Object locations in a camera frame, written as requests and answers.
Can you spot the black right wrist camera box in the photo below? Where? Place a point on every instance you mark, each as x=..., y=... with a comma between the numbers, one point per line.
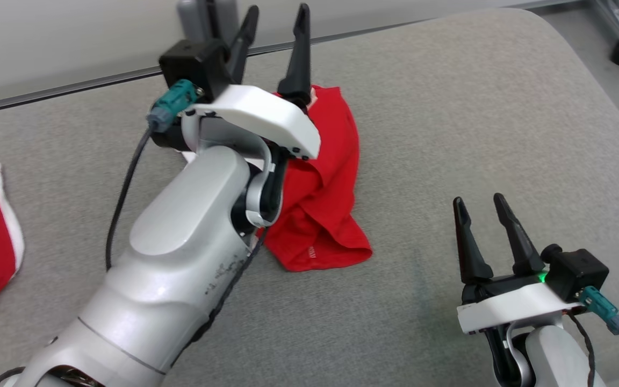
x=578, y=271

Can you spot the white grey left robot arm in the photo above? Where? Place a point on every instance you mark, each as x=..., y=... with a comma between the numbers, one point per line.
x=180, y=258

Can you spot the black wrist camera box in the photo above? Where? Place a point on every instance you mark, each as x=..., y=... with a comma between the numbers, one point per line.
x=194, y=64
x=578, y=271

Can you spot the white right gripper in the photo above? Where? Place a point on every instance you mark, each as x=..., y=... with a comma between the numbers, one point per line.
x=513, y=309

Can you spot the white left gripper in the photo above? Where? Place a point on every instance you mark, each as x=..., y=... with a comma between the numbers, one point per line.
x=266, y=115

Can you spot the red white basketball jersey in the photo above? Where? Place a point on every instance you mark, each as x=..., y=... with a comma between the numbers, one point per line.
x=325, y=204

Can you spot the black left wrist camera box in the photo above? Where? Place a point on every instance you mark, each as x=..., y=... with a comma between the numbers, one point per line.
x=194, y=64

